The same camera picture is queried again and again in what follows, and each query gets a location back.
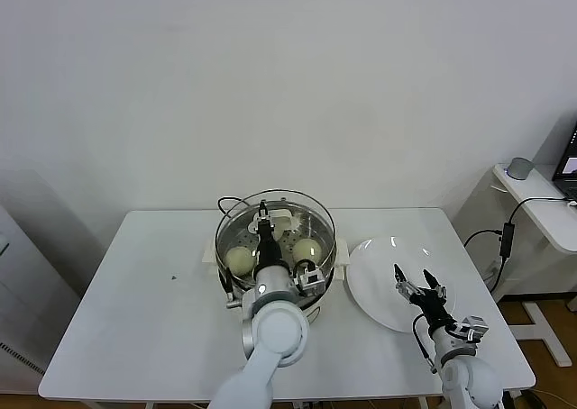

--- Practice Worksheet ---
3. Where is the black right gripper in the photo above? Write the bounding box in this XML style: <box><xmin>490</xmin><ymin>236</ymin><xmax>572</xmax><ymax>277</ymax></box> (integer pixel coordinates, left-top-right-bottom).
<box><xmin>392</xmin><ymin>263</ymin><xmax>457</xmax><ymax>330</ymax></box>

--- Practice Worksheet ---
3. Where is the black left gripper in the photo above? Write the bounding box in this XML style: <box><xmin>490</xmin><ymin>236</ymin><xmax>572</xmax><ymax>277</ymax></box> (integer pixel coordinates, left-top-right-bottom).
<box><xmin>247</xmin><ymin>200</ymin><xmax>283</xmax><ymax>271</ymax></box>

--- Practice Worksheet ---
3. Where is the round glass pot lid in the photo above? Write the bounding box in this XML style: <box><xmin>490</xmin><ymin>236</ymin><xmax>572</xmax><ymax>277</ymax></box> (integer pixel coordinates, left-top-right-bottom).
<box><xmin>215</xmin><ymin>188</ymin><xmax>338</xmax><ymax>289</ymax></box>

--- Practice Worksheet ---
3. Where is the stainless steel steamer basket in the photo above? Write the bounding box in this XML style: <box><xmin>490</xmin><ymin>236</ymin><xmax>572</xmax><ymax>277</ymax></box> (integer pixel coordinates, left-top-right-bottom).
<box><xmin>201</xmin><ymin>195</ymin><xmax>351</xmax><ymax>303</ymax></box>

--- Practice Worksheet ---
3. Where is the white round plate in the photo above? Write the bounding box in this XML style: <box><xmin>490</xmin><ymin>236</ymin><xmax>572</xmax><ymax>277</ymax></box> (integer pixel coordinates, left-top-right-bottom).
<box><xmin>345</xmin><ymin>236</ymin><xmax>456</xmax><ymax>334</ymax></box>

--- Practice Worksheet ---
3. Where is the black laptop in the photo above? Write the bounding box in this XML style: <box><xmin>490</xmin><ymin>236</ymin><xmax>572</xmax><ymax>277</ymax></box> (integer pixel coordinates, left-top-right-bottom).
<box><xmin>552</xmin><ymin>120</ymin><xmax>577</xmax><ymax>199</ymax></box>

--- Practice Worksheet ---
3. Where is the white floor cabinet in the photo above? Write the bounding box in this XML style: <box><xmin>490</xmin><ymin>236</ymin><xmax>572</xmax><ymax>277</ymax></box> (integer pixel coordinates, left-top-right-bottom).
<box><xmin>0</xmin><ymin>205</ymin><xmax>82</xmax><ymax>383</ymax></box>

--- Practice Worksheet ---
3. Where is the black cooker power cable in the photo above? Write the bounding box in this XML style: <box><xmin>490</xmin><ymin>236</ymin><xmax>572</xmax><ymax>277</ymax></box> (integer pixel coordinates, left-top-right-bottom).
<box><xmin>216</xmin><ymin>195</ymin><xmax>253</xmax><ymax>217</ymax></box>

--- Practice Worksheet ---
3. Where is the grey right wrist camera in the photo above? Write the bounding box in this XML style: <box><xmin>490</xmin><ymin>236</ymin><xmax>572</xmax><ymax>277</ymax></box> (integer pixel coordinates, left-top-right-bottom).
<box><xmin>458</xmin><ymin>314</ymin><xmax>490</xmax><ymax>344</ymax></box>

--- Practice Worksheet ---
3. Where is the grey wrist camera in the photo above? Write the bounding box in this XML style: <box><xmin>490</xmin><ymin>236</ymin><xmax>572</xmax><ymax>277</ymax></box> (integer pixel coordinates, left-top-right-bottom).
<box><xmin>458</xmin><ymin>314</ymin><xmax>490</xmax><ymax>344</ymax></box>
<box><xmin>292</xmin><ymin>259</ymin><xmax>326</xmax><ymax>297</ymax></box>

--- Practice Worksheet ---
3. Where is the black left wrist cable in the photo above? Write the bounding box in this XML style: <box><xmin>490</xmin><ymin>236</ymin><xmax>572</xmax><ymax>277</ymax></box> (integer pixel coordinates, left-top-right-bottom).
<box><xmin>223</xmin><ymin>268</ymin><xmax>241</xmax><ymax>312</ymax></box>

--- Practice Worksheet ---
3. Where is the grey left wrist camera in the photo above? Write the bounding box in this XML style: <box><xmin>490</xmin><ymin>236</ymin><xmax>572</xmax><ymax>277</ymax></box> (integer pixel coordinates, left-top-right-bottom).
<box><xmin>292</xmin><ymin>259</ymin><xmax>326</xmax><ymax>297</ymax></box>

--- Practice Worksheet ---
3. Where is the black cable with adapter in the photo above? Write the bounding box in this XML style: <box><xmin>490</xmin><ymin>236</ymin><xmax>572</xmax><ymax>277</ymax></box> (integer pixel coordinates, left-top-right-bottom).
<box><xmin>463</xmin><ymin>195</ymin><xmax>573</xmax><ymax>293</ymax></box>

